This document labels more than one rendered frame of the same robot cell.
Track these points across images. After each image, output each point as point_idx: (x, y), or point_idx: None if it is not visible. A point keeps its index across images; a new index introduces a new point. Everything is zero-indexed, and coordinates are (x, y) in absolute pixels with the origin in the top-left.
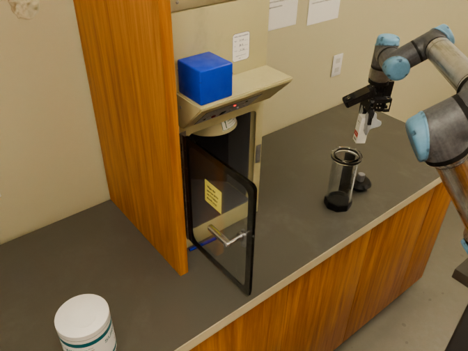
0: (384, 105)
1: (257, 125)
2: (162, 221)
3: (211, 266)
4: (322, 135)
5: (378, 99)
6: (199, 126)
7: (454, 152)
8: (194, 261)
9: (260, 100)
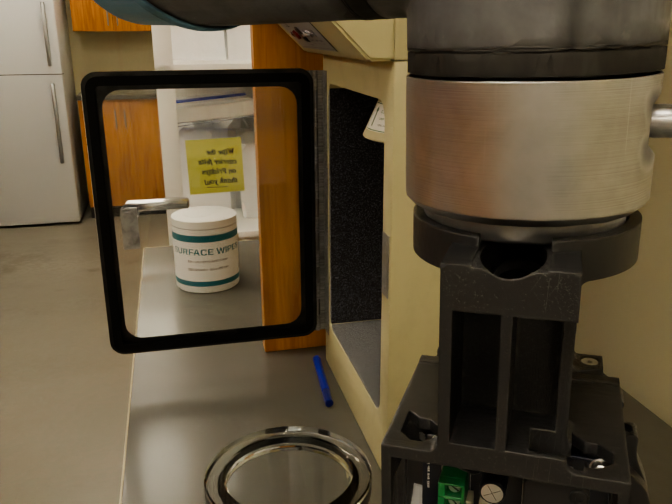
0: (432, 500)
1: (385, 158)
2: None
3: (255, 373)
4: None
5: (422, 368)
6: (334, 74)
7: None
8: (284, 361)
9: (345, 48)
